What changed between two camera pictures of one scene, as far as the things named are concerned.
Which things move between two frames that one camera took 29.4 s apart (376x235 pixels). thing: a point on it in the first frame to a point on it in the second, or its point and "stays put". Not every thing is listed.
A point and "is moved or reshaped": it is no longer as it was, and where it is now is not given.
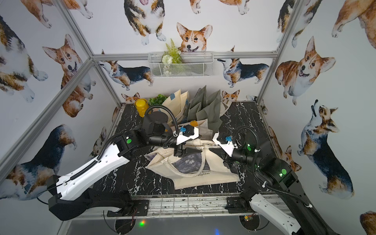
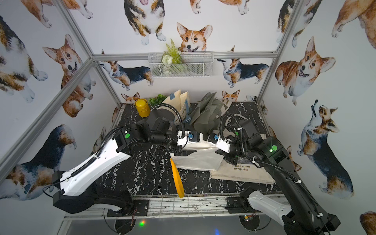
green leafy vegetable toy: (157, 100) stays put
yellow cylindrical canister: (141, 105) stays put
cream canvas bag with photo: (192, 169) is moved or reshaped
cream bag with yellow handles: (203, 127) to (205, 157)
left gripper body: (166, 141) stays put
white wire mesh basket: (194, 64) stays put
